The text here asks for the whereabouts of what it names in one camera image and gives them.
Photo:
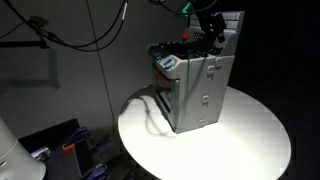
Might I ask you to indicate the robot arm with green light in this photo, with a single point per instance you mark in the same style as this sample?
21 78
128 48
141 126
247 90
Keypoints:
196 6

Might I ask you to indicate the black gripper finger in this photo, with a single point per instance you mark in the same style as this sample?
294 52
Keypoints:
221 37

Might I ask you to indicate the black base platform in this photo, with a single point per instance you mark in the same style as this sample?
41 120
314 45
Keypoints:
63 160

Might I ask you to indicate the black mounting bar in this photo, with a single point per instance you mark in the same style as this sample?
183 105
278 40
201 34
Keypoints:
23 44

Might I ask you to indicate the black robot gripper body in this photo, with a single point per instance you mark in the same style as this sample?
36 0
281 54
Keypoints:
212 22

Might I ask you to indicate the purple clamp with orange tip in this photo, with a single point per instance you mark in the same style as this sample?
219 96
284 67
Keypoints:
75 138

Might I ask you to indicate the red round stove knob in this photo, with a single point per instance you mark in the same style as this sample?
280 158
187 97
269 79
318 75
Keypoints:
185 35

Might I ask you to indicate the dark purple spring clamp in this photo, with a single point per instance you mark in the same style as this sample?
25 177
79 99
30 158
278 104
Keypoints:
104 142

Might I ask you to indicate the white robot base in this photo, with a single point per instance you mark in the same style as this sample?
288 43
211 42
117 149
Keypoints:
16 156

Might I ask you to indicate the silver and purple clamp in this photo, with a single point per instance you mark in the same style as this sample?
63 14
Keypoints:
41 153

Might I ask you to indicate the black clamp head on mount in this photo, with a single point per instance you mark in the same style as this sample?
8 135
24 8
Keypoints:
39 22

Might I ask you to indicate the grey toy stove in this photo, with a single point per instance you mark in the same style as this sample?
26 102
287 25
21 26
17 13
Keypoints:
200 86

